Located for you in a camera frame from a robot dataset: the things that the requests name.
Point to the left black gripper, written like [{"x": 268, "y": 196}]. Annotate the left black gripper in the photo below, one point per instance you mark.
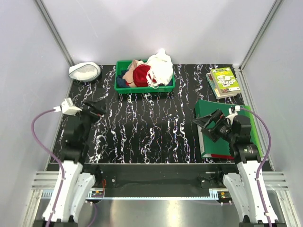
[{"x": 94, "y": 109}]

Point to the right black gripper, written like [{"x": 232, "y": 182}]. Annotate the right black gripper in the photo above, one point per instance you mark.
[{"x": 218, "y": 118}]

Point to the white mesh laundry bag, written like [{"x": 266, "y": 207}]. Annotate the white mesh laundry bag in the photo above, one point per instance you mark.
[{"x": 84, "y": 72}]

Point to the white bra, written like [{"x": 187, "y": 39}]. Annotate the white bra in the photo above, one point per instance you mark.
[{"x": 161, "y": 69}]

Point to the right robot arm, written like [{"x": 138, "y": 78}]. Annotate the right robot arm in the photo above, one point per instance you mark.
[{"x": 246, "y": 186}]

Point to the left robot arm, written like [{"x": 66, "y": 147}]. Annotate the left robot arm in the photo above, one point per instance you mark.
[{"x": 75, "y": 178}]

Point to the dark blue garment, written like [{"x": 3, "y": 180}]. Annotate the dark blue garment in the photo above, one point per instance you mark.
[{"x": 122, "y": 83}]

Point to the light green plastic folder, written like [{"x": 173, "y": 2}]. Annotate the light green plastic folder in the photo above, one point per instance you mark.
[{"x": 254, "y": 134}]

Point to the beige garment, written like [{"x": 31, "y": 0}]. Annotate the beige garment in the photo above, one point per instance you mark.
[{"x": 128, "y": 76}]

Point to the lower book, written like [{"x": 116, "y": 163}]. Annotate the lower book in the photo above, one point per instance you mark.
[{"x": 217, "y": 94}]

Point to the green plastic basket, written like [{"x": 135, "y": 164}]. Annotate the green plastic basket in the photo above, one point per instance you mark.
[{"x": 123, "y": 65}]

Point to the green cover book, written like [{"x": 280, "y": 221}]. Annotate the green cover book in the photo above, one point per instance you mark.
[{"x": 225, "y": 81}]

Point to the red garment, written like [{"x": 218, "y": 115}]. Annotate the red garment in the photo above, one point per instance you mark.
[{"x": 140, "y": 74}]

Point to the green ring binder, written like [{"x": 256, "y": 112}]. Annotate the green ring binder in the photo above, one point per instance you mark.
[{"x": 208, "y": 148}]

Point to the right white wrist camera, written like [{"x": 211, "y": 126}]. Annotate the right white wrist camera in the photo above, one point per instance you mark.
[{"x": 233, "y": 111}]

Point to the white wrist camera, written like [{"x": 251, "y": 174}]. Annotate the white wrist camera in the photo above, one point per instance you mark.
[
  {"x": 233, "y": 111},
  {"x": 68, "y": 107}
]

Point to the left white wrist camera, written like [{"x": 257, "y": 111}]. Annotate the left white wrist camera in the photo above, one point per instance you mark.
[{"x": 68, "y": 107}]

